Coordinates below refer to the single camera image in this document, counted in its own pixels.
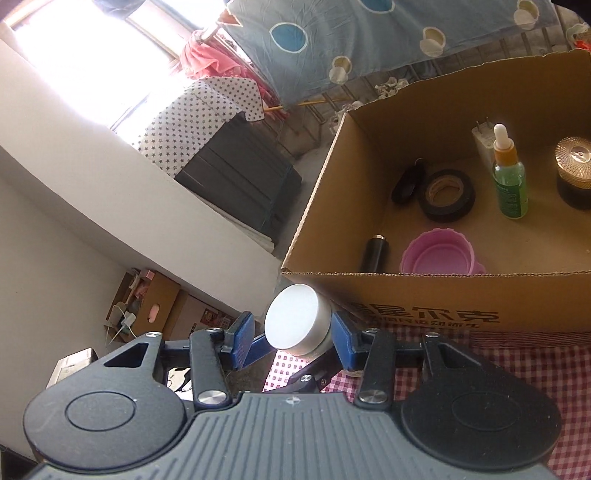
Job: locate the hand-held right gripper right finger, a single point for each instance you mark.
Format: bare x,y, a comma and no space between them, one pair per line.
344,341

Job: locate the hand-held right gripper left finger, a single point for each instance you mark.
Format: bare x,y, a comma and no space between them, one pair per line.
241,339

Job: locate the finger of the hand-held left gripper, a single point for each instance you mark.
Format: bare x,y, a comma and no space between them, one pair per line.
318,367

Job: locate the white supplement bottle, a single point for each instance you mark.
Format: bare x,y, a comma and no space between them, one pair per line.
293,323

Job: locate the black cylinder tube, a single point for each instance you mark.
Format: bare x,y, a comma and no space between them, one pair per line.
374,254

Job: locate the brown cardboard box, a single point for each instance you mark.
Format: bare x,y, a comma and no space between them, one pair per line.
438,295

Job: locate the pink collapsible cup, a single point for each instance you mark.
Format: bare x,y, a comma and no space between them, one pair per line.
443,254

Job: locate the black tape roll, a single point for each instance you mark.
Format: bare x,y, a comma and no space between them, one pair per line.
427,203

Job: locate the black key fob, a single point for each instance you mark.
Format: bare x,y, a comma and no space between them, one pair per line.
406,184

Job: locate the green dropper bottle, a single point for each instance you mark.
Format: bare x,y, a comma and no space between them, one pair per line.
510,184

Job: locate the white charger plug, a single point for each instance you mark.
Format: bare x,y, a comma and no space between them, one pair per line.
482,141

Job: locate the gold-lidded dark jar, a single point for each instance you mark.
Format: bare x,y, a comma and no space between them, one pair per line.
575,180

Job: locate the printed cardboard box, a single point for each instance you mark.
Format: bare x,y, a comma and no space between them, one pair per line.
203,318

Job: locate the plain cardboard box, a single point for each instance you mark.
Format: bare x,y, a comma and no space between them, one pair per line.
161,295

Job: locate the white floor charger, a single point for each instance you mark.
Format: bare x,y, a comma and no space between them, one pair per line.
127,323

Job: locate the dark grey cabinet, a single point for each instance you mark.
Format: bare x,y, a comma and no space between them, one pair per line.
240,184

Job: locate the purple checked tablecloth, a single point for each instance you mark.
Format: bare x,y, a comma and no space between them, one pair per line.
531,369

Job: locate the white star-dotted cloth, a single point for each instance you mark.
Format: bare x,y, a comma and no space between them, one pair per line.
198,110

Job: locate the yellow rod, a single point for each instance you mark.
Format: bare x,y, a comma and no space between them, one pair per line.
304,103

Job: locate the white platform shoes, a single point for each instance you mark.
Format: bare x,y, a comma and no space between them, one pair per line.
390,86

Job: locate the pink hanging clothing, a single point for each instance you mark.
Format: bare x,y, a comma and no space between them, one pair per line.
207,60

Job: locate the blue printed bedsheet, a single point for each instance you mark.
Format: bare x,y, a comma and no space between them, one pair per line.
369,41

